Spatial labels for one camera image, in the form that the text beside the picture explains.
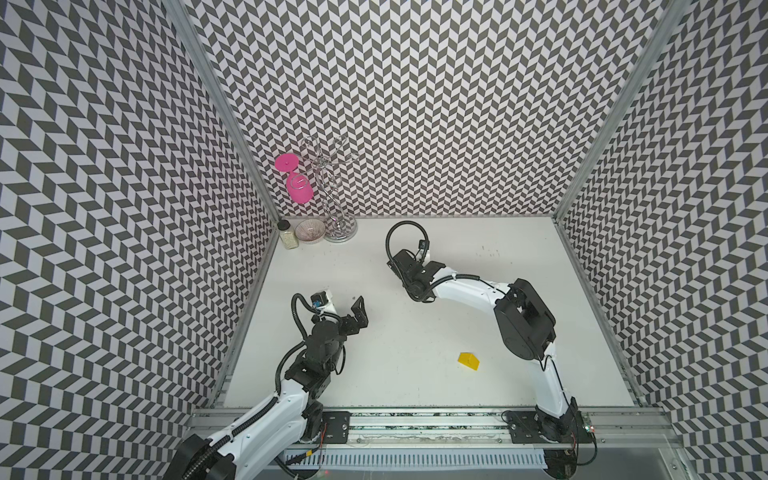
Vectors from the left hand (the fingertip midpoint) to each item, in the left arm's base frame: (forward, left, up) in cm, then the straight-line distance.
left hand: (350, 301), depth 83 cm
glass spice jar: (+29, +26, -5) cm, 39 cm away
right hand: (+11, -20, -7) cm, 24 cm away
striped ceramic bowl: (+35, +20, -9) cm, 41 cm away
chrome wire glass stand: (+39, +9, -12) cm, 42 cm away
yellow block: (-13, -34, -10) cm, 38 cm away
